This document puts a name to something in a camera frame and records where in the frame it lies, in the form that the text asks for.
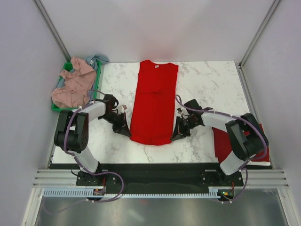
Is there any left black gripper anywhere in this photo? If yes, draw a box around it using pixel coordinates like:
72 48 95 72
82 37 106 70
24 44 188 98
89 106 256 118
100 112 131 138

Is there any left aluminium corner post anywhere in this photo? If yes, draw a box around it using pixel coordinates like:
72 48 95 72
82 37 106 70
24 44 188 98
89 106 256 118
33 0 71 62

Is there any bright red t shirt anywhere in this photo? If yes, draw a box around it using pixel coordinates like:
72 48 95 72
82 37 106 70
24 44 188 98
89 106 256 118
130 60 179 145

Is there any aluminium corner post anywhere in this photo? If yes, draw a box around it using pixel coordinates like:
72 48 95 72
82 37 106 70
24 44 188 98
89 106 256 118
238 0 283 69
33 0 71 62

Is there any folded dark red t shirt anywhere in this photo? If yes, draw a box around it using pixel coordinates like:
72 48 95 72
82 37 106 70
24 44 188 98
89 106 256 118
214 121 270 163

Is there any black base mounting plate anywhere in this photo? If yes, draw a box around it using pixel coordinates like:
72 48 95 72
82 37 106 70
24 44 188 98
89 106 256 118
76 163 244 194

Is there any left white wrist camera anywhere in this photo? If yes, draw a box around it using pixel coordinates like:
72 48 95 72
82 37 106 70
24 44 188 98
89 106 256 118
116 105 127 114

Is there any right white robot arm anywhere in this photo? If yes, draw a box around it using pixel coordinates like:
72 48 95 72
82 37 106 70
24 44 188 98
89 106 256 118
171 95 269 186

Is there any aluminium frame rail front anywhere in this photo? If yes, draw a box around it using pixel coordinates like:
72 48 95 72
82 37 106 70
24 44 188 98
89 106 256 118
33 169 289 188

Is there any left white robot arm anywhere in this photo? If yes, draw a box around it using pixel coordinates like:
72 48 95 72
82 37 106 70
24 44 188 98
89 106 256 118
54 94 131 185

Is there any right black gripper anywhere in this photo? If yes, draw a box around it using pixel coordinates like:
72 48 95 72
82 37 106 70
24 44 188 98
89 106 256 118
170 116 198 142

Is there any white slotted cable duct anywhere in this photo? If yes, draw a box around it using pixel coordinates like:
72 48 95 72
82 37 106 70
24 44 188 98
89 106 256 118
43 188 220 198

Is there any pink t shirt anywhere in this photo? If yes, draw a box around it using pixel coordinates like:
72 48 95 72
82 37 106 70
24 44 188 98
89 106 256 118
51 57 96 108

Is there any right aluminium corner post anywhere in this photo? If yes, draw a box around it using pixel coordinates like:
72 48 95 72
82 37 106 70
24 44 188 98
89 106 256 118
238 0 283 69

